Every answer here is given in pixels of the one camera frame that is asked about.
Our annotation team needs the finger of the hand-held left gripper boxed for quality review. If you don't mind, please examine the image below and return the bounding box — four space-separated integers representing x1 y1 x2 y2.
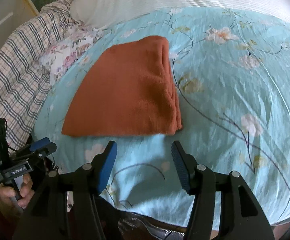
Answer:
22 137 51 156
25 142 58 163

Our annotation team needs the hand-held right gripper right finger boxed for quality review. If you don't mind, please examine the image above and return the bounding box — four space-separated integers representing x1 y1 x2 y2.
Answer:
171 140 275 240

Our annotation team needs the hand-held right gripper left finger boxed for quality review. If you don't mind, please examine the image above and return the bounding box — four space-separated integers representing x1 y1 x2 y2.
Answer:
11 141 118 240

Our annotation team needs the rust orange knit sweater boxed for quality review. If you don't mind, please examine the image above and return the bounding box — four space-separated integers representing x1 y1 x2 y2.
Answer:
61 35 184 138

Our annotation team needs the person's left hand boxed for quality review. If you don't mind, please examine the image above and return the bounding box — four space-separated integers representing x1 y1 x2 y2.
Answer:
0 173 34 208

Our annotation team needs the silver foil sheet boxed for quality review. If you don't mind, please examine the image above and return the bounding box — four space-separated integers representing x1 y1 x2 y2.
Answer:
117 215 188 240

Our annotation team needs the plaid checked cloth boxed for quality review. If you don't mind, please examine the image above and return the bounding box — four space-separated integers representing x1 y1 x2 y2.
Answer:
0 0 78 210

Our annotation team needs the pink floral cloth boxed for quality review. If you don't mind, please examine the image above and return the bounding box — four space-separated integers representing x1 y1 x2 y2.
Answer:
38 24 106 86

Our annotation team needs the light blue floral blanket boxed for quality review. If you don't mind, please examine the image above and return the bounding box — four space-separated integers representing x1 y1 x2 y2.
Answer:
33 6 290 227

